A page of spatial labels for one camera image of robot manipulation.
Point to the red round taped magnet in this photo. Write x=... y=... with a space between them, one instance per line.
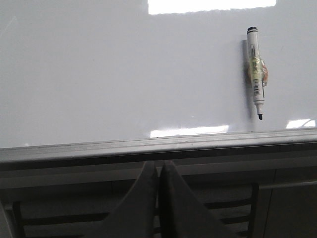
x=264 y=73

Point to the grey metal stand frame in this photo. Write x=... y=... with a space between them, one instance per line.
x=265 y=195

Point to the white whiteboard with tray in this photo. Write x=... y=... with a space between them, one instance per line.
x=89 y=81

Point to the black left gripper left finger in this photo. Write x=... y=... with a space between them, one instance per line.
x=134 y=216

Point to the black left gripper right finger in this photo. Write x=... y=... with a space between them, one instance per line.
x=202 y=212

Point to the white black whiteboard marker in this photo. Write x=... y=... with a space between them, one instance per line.
x=256 y=70

